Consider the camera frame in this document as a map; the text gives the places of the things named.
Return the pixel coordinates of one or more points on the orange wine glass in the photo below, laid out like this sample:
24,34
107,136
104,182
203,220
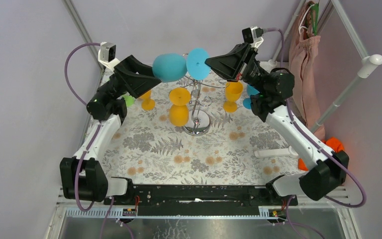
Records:
233,92
147,103
179,113

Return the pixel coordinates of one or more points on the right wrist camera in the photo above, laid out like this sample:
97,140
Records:
253,36

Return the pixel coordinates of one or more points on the blue wine glass front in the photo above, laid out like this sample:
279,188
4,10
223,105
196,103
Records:
172,67

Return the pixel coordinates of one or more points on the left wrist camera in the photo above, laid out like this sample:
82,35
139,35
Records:
107,55

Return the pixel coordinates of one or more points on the green wine glass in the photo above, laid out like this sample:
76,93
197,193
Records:
129,100

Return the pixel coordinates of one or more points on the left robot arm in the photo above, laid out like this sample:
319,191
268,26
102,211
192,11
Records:
82,175

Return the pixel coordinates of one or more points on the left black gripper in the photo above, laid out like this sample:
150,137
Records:
122,74

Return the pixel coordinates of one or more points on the orange wine glass front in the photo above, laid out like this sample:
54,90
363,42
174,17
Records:
179,113

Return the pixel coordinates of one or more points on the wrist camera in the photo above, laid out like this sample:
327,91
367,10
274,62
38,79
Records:
253,36
107,55

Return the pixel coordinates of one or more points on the white pipe on table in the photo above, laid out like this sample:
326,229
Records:
290,152

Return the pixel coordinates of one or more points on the floral tablecloth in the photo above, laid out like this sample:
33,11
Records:
150,150

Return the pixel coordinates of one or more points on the pink hanging cloth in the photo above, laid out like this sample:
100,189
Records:
302,54

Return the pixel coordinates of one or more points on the chrome wine glass rack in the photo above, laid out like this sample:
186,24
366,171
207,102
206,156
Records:
199,120

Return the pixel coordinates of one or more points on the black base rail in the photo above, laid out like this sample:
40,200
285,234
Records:
201,200

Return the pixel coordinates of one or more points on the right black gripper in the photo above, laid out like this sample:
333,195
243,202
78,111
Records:
229,65

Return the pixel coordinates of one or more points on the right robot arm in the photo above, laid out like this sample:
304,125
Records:
327,168

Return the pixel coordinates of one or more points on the orange wine glass back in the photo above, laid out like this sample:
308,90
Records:
147,103

